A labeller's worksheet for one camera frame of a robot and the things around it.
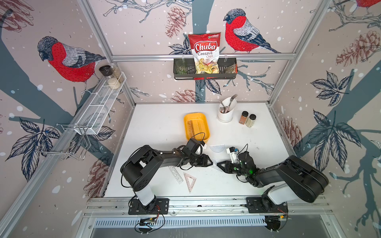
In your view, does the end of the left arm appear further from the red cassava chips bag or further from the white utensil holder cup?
the red cassava chips bag

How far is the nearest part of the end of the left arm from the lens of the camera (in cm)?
74

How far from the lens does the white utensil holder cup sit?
1.03 m

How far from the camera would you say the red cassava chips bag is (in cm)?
81
